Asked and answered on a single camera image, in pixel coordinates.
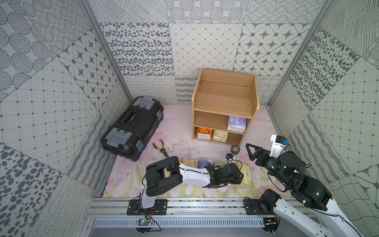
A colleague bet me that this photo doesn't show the yellow-green tissue pack shelf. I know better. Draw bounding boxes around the yellow-green tissue pack shelf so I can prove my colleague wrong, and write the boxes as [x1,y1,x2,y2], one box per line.
[214,162,226,167]
[241,165,254,188]

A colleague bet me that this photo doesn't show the bright orange pack bottom shelf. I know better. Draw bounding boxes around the bright orange pack bottom shelf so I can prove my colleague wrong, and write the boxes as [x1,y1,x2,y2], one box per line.
[196,127,213,141]

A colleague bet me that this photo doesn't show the orange tissue pack top shelf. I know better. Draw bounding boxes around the orange tissue pack top shelf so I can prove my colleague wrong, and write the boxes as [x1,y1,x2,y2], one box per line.
[181,159,198,168]

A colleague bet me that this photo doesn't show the yellow-green pack bottom shelf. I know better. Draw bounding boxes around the yellow-green pack bottom shelf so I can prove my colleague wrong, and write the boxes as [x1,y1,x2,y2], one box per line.
[212,130,229,143]

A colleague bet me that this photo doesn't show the black plastic toolbox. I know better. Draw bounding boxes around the black plastic toolbox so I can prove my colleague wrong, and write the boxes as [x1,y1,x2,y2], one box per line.
[101,96,164,162]

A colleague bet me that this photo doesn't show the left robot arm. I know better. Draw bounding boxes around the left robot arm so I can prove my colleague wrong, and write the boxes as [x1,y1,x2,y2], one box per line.
[139,156,244,209]

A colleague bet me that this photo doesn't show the yellow-green tissue pack top shelf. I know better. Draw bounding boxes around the yellow-green tissue pack top shelf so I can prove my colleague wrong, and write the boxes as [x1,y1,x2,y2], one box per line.
[214,162,226,167]

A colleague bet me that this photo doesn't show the purple tissue pack shelf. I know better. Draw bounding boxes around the purple tissue pack shelf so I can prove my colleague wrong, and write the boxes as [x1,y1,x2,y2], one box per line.
[198,158,215,169]
[227,116,247,133]

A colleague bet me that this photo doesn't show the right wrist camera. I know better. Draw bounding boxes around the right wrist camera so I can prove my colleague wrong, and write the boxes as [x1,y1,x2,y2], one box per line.
[269,135,290,158]

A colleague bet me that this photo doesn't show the floral table mat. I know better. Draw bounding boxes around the floral table mat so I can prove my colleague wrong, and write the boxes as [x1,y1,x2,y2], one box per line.
[102,105,290,198]

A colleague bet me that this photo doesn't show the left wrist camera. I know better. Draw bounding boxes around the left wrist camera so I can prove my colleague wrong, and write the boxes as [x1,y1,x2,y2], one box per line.
[226,154,234,162]

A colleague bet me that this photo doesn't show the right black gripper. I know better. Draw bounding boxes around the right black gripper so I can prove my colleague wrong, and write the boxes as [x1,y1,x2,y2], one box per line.
[246,143,292,189]

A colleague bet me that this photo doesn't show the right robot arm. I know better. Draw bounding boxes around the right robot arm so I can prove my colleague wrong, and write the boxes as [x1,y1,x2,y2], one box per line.
[243,144,362,237]

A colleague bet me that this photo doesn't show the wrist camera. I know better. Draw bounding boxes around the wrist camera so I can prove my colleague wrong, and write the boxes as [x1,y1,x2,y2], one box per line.
[269,135,290,158]
[226,154,234,162]

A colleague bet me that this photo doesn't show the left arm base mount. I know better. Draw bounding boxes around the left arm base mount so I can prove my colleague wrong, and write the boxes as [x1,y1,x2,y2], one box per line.
[126,199,168,216]

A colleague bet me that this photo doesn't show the wooden three-tier shelf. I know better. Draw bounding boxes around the wooden three-tier shelf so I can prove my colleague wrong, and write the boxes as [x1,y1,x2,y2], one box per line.
[192,69,260,147]

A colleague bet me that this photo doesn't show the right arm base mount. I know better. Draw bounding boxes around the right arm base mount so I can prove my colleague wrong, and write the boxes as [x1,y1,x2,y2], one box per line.
[242,198,277,215]

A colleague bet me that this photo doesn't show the roll of grey tape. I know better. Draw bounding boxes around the roll of grey tape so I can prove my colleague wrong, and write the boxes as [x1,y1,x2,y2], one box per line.
[231,145,240,155]

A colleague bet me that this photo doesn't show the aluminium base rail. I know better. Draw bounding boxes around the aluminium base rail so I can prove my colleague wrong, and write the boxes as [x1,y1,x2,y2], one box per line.
[84,197,329,221]

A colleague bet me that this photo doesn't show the orange-handled pliers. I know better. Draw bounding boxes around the orange-handled pliers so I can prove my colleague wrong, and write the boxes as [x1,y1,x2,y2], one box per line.
[153,139,169,158]

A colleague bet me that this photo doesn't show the purple tissue pack top shelf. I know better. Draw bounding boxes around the purple tissue pack top shelf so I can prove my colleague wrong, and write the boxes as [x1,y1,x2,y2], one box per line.
[198,158,215,169]

